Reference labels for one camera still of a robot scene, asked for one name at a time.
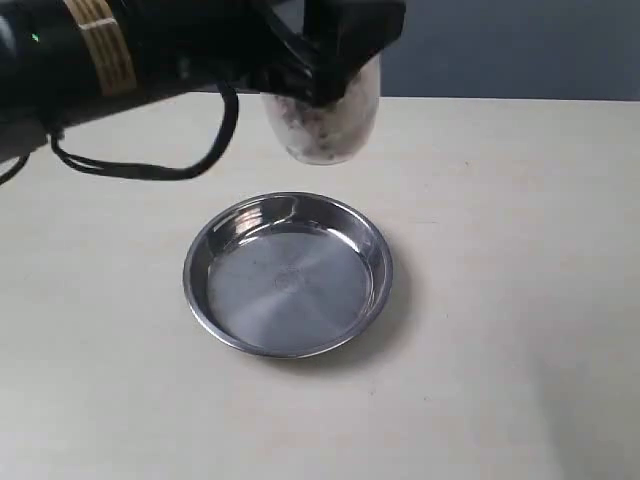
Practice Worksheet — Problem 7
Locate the round stainless steel plate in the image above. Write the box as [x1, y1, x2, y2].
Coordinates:
[182, 192, 394, 359]

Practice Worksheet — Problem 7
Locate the black cable loop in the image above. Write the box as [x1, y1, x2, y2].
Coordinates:
[0, 82, 240, 186]

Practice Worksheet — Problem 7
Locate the clear plastic shaker bottle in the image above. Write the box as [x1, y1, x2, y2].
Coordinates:
[261, 55, 381, 165]

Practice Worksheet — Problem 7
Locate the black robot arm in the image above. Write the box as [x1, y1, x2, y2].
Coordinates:
[1, 1, 406, 181]

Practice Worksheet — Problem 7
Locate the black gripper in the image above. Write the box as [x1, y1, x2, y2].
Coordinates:
[129, 1, 405, 106]

